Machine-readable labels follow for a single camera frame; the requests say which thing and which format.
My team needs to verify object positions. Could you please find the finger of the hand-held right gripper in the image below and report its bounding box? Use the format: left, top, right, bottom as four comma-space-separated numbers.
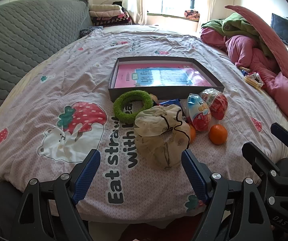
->
242, 142, 285, 184
270, 123, 288, 156

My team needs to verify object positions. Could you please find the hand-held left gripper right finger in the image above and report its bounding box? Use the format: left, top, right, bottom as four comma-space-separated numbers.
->
181, 149, 272, 241

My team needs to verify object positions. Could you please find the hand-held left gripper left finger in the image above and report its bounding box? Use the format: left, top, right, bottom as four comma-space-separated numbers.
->
10, 149, 101, 241

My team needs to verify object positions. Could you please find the orange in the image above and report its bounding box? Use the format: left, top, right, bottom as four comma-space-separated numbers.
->
188, 124, 196, 143
208, 125, 228, 145

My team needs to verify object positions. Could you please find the beige mesh drawstring bag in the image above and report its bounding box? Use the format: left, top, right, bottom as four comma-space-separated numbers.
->
134, 105, 191, 169

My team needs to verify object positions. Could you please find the blue toy egg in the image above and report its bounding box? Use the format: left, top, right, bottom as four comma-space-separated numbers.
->
186, 93, 212, 132

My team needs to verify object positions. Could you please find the red toy egg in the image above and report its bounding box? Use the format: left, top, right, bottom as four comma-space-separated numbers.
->
199, 88, 228, 121

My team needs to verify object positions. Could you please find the green fuzzy ring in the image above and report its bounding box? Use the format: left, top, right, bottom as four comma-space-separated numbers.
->
113, 90, 154, 125

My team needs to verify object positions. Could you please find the blue cookie packet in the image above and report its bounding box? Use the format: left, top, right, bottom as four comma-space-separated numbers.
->
155, 98, 189, 124

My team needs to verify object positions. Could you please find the grey cardboard box tray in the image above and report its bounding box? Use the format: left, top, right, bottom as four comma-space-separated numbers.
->
108, 56, 225, 102

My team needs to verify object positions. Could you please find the yellow wafer snack packet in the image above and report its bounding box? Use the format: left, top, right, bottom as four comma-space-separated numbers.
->
244, 72, 263, 89

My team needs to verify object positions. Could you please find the pink duvet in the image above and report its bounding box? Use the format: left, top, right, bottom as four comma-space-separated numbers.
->
200, 28, 288, 126

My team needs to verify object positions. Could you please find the pink quilted mat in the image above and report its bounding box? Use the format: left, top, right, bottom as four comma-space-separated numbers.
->
224, 5, 288, 88

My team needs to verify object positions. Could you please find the strawberry print bed sheet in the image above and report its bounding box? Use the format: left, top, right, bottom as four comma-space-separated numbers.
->
0, 25, 288, 224

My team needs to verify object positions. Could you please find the green blanket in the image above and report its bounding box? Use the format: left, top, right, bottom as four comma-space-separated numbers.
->
201, 12, 275, 56

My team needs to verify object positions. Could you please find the dark patterned cloth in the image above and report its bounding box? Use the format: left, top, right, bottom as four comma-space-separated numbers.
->
79, 26, 102, 38

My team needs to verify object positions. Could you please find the grey quilted headboard cover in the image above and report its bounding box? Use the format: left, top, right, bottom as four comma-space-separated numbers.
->
0, 0, 93, 131

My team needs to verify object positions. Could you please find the patterned cloth bundle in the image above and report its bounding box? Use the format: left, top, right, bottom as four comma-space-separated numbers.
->
184, 9, 200, 20

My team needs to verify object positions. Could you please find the stack of folded blankets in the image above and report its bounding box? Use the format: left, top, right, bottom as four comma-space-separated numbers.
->
89, 4, 134, 27

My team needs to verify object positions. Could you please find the black wall television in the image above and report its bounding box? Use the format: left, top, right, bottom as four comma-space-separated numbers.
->
270, 13, 288, 54

